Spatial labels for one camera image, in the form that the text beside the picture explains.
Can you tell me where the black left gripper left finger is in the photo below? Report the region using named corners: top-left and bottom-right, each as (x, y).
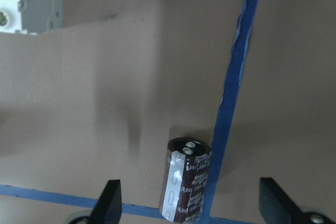
top-left (85, 179), bottom-right (122, 224)

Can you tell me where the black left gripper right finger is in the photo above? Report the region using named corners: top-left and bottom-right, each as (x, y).
top-left (258, 177), bottom-right (334, 224)

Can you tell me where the brown cylindrical capacitor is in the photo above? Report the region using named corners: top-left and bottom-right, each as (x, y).
top-left (160, 137), bottom-right (212, 223)

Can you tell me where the white red circuit breaker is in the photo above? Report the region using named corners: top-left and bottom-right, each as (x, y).
top-left (1, 0), bottom-right (63, 35)

